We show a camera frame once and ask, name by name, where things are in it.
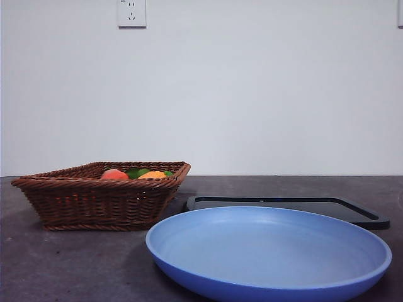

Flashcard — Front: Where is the black tray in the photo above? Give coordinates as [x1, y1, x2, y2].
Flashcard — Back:
[184, 196, 390, 231]

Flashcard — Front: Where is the blue plate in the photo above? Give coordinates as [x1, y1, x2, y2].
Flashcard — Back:
[145, 206, 393, 302]

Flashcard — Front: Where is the red-orange peach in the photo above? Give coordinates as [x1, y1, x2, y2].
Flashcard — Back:
[100, 169, 130, 181]

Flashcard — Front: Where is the large green pepper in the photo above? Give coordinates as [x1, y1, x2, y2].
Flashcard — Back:
[125, 167, 152, 180]

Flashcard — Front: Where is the brown wicker basket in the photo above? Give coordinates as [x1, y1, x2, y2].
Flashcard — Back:
[11, 161, 192, 232]

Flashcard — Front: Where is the white wall socket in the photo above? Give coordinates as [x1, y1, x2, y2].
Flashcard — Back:
[118, 0, 147, 30]

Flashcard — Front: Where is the orange corn cob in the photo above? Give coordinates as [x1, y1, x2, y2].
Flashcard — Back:
[137, 171, 166, 180]

